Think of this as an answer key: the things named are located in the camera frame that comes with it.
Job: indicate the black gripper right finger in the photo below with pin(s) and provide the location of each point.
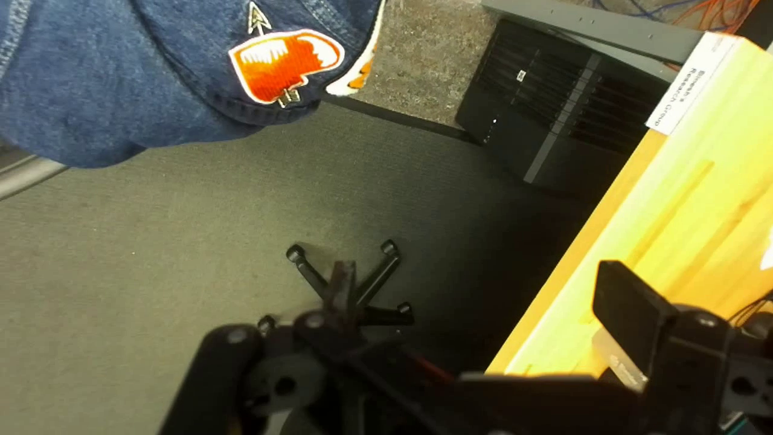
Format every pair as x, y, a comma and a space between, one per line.
637, 323

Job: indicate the blue jean jacket with patches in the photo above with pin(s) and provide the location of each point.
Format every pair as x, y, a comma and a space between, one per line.
123, 89

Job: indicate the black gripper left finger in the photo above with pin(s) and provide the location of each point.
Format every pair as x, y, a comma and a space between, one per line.
341, 294

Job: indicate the white desk label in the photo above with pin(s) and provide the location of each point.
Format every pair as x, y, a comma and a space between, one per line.
693, 80

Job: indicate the wooden top desk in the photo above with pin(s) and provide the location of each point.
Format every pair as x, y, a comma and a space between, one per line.
684, 226

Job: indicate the black computer tower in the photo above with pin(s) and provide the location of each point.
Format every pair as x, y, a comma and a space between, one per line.
547, 97

